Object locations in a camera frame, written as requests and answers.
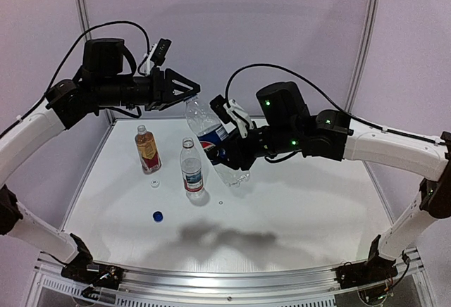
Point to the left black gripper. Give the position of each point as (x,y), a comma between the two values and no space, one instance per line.
(158,88)

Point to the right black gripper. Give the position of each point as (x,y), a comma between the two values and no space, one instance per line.
(242,146)

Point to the blue cap water bottle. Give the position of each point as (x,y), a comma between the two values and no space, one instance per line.
(208,128)

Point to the red cap water bottle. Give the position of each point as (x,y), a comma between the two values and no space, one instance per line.
(191,168)

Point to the gold label drink bottle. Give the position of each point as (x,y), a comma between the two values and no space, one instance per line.
(147,150)

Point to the white bottle cap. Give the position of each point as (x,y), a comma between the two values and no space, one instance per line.
(155,183)

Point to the blue bottle cap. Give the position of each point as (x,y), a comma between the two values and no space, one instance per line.
(157,216)

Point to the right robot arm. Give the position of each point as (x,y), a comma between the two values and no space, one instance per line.
(338,136)

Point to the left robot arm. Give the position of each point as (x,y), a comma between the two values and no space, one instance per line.
(106,79)

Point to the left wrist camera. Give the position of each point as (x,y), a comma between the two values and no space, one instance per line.
(155,57)

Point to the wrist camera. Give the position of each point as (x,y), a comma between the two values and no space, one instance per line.
(155,57)
(229,111)

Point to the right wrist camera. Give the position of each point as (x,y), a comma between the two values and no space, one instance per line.
(229,111)

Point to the left aluminium wall post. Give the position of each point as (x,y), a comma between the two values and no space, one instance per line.
(86,14)

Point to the aluminium wall post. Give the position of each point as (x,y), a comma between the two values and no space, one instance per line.
(362,54)
(86,14)

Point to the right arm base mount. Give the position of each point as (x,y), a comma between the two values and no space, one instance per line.
(374,277)

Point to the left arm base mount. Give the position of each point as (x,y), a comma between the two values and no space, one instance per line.
(95,275)

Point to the aluminium front rail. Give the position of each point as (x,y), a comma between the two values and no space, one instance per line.
(321,286)

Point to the right aluminium wall post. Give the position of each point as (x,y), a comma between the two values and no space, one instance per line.
(362,54)

